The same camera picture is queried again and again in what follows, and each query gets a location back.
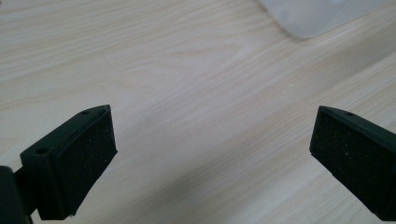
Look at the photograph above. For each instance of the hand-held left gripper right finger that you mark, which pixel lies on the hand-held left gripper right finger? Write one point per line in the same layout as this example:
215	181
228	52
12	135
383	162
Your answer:
351	155

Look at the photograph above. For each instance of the translucent white plastic container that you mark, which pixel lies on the translucent white plastic container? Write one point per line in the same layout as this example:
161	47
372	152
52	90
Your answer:
314	15

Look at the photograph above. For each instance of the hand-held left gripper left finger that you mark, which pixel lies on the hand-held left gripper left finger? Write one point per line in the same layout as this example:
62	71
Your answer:
71	161

